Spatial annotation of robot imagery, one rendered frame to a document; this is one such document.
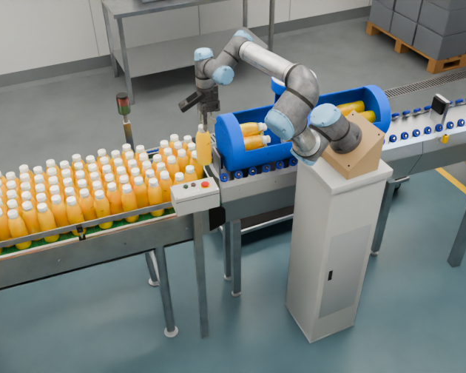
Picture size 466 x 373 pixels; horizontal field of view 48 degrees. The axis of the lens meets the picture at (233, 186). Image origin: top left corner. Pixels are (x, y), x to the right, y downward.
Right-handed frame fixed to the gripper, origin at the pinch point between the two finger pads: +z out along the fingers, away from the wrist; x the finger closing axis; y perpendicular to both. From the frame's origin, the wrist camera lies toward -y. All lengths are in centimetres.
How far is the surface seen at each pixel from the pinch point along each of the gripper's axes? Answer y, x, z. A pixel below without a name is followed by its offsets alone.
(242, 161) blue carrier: 19.4, 2.6, 25.6
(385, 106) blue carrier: 99, 6, 14
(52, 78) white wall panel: -64, 341, 128
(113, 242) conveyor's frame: -48, -6, 48
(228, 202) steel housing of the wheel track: 12, 3, 49
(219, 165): 10.6, 11.6, 31.8
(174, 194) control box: -18.1, -13.7, 22.2
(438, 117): 144, 15, 36
